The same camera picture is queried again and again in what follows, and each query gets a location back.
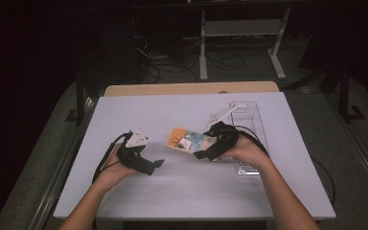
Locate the clear plastic tray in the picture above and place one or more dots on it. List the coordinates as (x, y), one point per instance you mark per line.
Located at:
(247, 116)

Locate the person's right hand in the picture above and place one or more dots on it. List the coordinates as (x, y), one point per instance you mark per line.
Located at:
(247, 150)

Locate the metal rail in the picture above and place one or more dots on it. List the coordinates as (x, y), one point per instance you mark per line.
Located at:
(60, 172)
(364, 166)

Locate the person's left hand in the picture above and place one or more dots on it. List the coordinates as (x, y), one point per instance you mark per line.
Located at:
(115, 169)

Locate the black stand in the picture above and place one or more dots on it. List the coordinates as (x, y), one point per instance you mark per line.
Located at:
(344, 96)
(80, 99)

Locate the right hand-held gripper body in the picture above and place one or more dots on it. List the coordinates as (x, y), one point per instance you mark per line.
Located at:
(228, 137)

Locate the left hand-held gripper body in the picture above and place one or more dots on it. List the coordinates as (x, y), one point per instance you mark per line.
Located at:
(134, 158)

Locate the white metal stand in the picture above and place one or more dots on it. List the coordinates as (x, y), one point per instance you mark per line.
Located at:
(241, 28)

